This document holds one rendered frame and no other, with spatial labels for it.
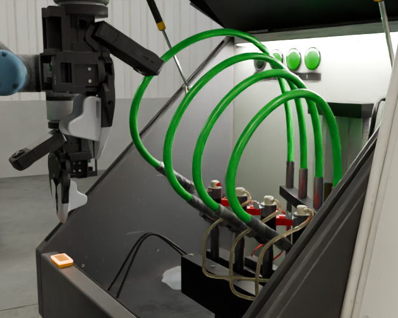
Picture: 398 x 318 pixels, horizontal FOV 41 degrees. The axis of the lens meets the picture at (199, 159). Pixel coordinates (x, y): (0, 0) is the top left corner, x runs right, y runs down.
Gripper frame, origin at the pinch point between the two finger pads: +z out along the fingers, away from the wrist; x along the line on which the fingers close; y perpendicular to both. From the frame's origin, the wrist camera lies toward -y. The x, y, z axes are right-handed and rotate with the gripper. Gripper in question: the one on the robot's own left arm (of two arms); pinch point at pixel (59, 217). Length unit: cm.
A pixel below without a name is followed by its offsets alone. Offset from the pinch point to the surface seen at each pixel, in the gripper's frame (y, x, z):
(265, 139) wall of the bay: 52, -4, -13
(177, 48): 15.2, -22.5, -34.1
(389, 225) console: 24, -62, -10
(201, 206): 14.8, -30.9, -6.9
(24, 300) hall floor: 44, 203, 105
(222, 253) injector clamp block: 26.6, -21.0, 7.0
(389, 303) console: 22, -65, 0
